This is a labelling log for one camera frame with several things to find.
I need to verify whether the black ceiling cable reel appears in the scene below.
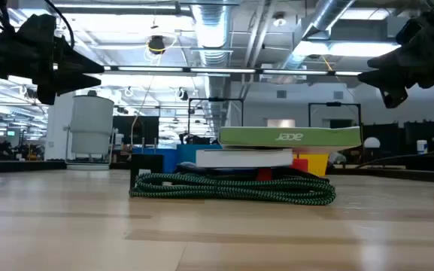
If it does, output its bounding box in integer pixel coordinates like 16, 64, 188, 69
147, 35, 166, 56

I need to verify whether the green black braided cable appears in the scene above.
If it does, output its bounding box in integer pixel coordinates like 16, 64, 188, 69
129, 172, 337, 206

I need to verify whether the long ceiling light strip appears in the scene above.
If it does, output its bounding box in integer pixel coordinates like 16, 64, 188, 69
102, 65, 363, 77

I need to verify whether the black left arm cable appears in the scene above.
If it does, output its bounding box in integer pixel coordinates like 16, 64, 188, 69
44, 0, 76, 50

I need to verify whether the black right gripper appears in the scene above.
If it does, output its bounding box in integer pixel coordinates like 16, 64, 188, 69
357, 0, 434, 110

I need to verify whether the small red block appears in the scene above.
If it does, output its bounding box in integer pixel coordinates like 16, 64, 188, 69
292, 158, 309, 173

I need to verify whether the black frame stand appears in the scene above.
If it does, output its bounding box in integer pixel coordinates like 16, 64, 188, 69
308, 102, 363, 129
187, 97, 245, 146

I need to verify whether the blue slotted plastic basket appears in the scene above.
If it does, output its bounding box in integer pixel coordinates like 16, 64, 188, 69
132, 147, 178, 174

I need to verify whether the yellow slotted plastic basket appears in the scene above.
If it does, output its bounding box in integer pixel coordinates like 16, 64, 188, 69
293, 152, 331, 178

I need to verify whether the black power adapter block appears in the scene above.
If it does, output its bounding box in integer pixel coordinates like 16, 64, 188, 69
129, 153, 165, 189

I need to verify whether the green white Acer box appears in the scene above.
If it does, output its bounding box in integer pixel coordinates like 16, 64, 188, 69
218, 125, 363, 148

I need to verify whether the black storage cabinet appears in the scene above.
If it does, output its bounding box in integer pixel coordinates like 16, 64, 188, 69
403, 120, 434, 156

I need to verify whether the white cylindrical tank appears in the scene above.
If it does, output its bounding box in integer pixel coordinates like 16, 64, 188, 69
69, 94, 115, 156

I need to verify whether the silver ventilation duct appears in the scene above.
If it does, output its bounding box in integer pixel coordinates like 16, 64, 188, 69
190, 0, 235, 69

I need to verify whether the black table frame rail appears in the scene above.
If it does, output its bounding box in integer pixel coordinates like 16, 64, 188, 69
0, 158, 434, 185

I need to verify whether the white globe lamp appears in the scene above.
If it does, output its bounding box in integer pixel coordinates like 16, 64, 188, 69
363, 136, 381, 150

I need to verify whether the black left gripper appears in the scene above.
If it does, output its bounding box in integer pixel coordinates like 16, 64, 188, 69
0, 14, 105, 106

